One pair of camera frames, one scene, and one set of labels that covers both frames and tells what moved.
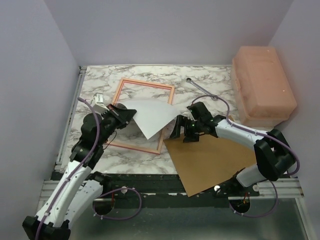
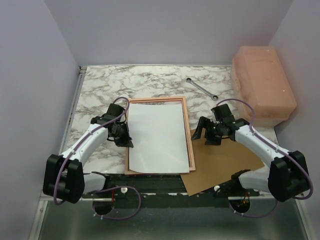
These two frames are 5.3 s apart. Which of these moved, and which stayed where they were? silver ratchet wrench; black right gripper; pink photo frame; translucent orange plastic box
Moved: pink photo frame; black right gripper
Stayed: silver ratchet wrench; translucent orange plastic box
